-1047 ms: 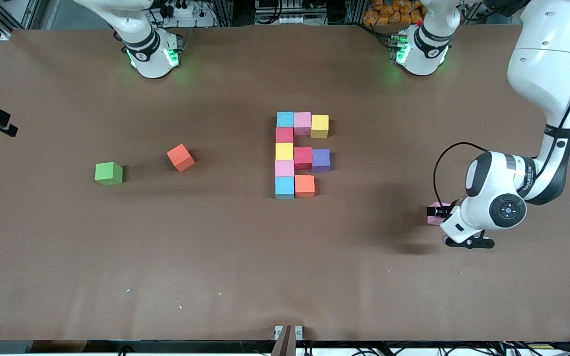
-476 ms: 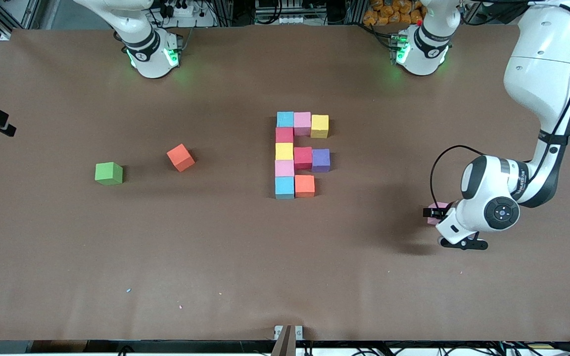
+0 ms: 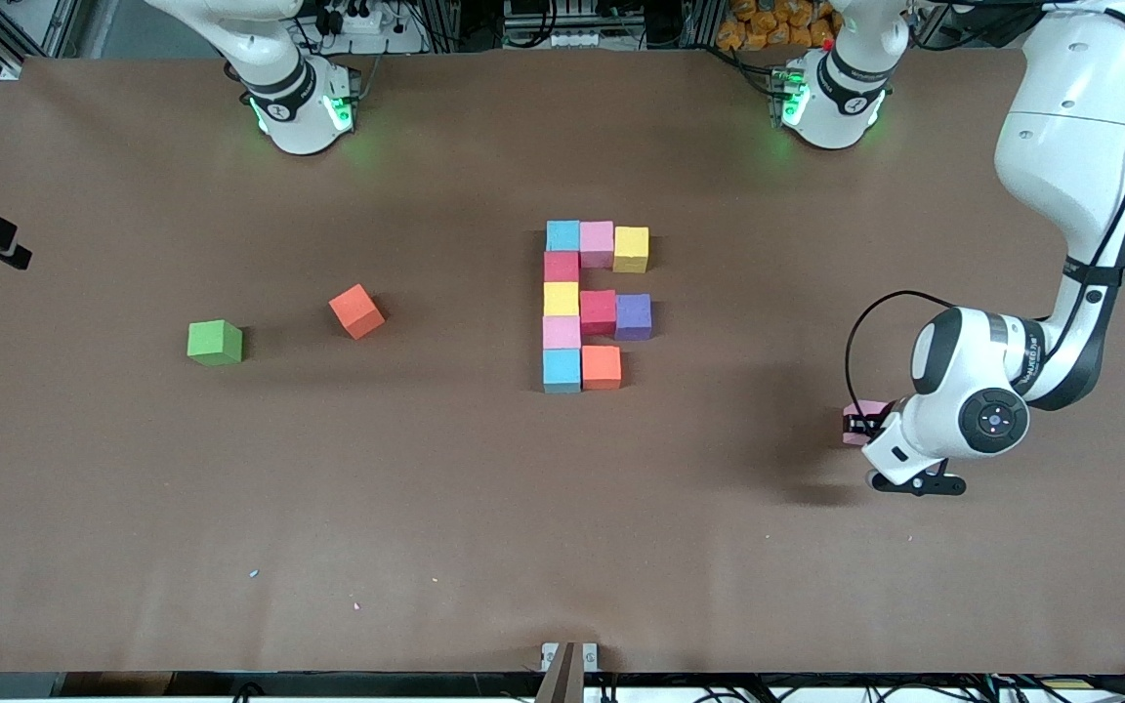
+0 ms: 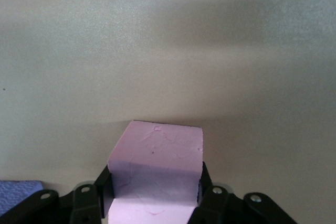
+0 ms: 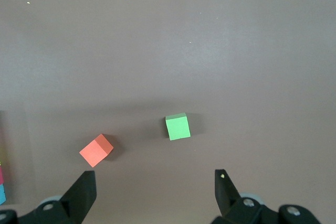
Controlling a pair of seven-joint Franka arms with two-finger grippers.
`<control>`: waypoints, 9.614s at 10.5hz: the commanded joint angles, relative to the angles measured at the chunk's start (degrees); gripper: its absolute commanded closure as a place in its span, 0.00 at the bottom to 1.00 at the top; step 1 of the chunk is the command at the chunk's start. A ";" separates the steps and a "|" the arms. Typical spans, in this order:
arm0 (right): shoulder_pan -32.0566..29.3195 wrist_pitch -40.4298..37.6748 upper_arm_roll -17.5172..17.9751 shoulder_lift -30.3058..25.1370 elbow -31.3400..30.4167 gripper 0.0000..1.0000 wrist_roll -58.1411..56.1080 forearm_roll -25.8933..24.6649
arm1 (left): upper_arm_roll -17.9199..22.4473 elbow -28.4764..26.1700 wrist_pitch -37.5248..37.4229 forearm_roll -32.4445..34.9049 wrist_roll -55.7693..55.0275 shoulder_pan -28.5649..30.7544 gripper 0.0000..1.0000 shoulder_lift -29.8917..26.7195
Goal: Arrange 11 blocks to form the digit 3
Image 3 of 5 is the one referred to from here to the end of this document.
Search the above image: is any purple foam block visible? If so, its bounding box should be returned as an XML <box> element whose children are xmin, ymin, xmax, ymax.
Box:
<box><xmin>615</xmin><ymin>294</ymin><xmax>652</xmax><ymax>342</ymax></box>

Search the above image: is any orange foam block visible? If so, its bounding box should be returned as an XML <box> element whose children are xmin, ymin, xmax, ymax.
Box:
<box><xmin>328</xmin><ymin>283</ymin><xmax>387</xmax><ymax>341</ymax></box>
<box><xmin>581</xmin><ymin>345</ymin><xmax>624</xmax><ymax>391</ymax></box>

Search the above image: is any green-lit arm base board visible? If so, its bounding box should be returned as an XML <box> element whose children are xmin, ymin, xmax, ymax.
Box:
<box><xmin>326</xmin><ymin>66</ymin><xmax>362</xmax><ymax>134</ymax></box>
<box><xmin>768</xmin><ymin>57</ymin><xmax>811</xmax><ymax>130</ymax></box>

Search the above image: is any green foam block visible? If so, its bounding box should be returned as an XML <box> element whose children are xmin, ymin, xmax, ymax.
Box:
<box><xmin>187</xmin><ymin>319</ymin><xmax>244</xmax><ymax>368</ymax></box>

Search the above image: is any pile of orange snack bags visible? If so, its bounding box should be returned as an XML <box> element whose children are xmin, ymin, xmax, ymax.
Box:
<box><xmin>716</xmin><ymin>0</ymin><xmax>842</xmax><ymax>52</ymax></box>

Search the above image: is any white power strip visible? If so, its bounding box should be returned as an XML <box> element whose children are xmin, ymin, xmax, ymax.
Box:
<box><xmin>313</xmin><ymin>0</ymin><xmax>397</xmax><ymax>38</ymax></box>

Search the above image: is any black white electronics unit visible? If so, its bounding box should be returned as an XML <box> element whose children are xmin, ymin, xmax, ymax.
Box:
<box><xmin>502</xmin><ymin>0</ymin><xmax>604</xmax><ymax>50</ymax></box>

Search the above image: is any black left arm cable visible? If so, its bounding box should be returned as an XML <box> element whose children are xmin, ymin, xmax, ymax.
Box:
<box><xmin>844</xmin><ymin>0</ymin><xmax>1125</xmax><ymax>416</ymax></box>

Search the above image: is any metal table edge bracket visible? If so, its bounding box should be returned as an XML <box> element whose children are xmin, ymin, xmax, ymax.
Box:
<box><xmin>535</xmin><ymin>641</ymin><xmax>601</xmax><ymax>703</ymax></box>

